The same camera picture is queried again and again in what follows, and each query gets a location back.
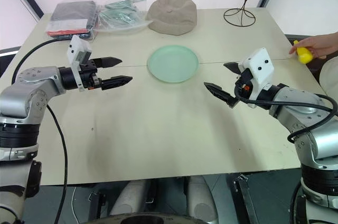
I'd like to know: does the beige fabric cap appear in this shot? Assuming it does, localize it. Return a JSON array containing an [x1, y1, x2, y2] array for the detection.
[[145, 0, 199, 36]]

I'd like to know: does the clear bag with green items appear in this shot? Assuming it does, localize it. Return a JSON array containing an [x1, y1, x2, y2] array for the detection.
[[95, 0, 152, 35]]

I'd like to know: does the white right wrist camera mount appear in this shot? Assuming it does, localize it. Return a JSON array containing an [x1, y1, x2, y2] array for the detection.
[[238, 47, 275, 109]]

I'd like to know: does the white rounded cloth shape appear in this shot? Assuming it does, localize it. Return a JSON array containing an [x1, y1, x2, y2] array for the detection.
[[318, 57, 338, 97]]

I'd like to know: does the thin white cable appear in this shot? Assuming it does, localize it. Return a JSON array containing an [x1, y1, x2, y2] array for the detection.
[[70, 186, 78, 216]]

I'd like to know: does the dark rounded rim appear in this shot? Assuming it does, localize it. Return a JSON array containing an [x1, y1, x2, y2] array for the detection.
[[88, 211, 212, 224]]

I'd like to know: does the black and red packaged item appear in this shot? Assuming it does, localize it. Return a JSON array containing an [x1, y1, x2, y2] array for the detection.
[[45, 0, 100, 41]]

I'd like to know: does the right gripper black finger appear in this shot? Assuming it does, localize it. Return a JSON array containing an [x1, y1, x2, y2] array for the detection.
[[223, 62, 242, 76], [203, 82, 238, 108]]

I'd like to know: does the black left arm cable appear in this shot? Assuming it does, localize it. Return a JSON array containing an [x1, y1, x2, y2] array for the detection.
[[12, 36, 73, 224]]

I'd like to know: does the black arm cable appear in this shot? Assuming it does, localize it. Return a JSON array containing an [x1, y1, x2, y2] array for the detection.
[[234, 86, 338, 143], [12, 36, 73, 224]]

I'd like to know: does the black table frame bar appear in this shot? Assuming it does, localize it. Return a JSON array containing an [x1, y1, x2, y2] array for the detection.
[[232, 173, 266, 224]]

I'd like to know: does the yellow object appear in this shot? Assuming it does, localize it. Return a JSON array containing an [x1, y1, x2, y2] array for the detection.
[[293, 40, 315, 64]]

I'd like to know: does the light green round plate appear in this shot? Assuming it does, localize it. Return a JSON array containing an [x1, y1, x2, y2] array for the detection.
[[147, 45, 200, 85]]

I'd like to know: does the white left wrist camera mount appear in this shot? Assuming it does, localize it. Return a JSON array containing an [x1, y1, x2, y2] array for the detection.
[[65, 35, 93, 92]]

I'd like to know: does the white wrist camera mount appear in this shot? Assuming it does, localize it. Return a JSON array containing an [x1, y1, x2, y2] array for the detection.
[[238, 47, 275, 109], [65, 35, 93, 92]]

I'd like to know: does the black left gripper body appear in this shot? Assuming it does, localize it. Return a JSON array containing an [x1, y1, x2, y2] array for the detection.
[[78, 59, 104, 92]]

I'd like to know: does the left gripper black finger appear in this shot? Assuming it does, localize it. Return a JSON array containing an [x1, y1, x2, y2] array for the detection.
[[93, 56, 123, 69], [100, 76, 134, 91]]

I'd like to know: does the light grey rounded shell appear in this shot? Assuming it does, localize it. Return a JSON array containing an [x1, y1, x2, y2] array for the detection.
[[109, 178, 158, 217], [186, 175, 220, 222]]

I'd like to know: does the person's bare hand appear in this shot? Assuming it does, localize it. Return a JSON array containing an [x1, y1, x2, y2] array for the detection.
[[288, 33, 331, 59]]

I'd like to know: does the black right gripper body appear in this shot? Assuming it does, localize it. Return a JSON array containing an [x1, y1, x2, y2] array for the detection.
[[234, 67, 256, 99]]

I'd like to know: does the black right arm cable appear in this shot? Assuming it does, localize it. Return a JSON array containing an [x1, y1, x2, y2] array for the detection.
[[234, 86, 338, 143]]

